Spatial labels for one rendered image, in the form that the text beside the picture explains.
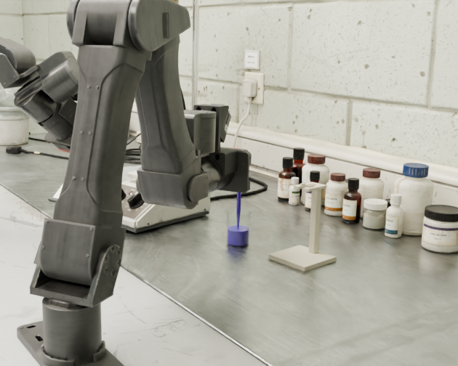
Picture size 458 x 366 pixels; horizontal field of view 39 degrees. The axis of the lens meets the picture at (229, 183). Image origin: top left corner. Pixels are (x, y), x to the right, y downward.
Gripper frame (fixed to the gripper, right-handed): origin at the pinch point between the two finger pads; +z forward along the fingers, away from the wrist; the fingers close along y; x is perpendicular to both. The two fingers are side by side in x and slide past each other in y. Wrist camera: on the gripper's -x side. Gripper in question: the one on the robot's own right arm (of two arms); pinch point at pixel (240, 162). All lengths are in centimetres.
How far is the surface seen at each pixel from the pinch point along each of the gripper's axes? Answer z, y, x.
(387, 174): 36.8, -19.2, 5.6
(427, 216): 12.6, -30.7, 8.3
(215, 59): 79, 41, -17
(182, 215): 7.4, 14.7, 12.8
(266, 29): 66, 20, -26
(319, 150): 48.1, -1.0, 3.3
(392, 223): 16.6, -24.2, 11.2
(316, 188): -2.9, -14.6, 2.4
